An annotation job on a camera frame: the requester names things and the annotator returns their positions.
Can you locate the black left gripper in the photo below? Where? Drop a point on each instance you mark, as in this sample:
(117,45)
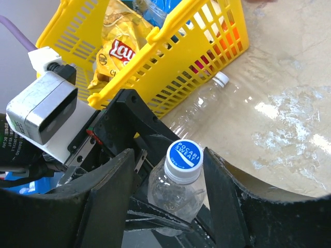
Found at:
(90,211)

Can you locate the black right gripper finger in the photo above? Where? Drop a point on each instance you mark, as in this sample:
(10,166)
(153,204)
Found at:
(248,212)

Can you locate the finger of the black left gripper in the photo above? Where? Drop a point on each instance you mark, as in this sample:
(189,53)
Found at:
(154,227)

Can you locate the blue Pocari Sweat cap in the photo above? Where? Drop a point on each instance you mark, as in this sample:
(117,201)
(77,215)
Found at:
(183,161)

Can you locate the clear bottle lying flat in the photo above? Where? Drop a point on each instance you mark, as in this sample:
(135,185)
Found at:
(192,118)

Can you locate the yellow Lays chips bag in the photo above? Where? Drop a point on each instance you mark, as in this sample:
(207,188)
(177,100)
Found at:
(123,34)

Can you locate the yellow plastic shopping basket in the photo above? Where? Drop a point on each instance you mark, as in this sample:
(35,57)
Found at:
(177,58)

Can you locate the blue white plastic package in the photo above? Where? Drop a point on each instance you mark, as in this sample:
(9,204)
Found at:
(155,11)

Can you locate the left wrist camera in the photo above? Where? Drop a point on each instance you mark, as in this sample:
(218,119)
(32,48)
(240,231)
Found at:
(48,112)

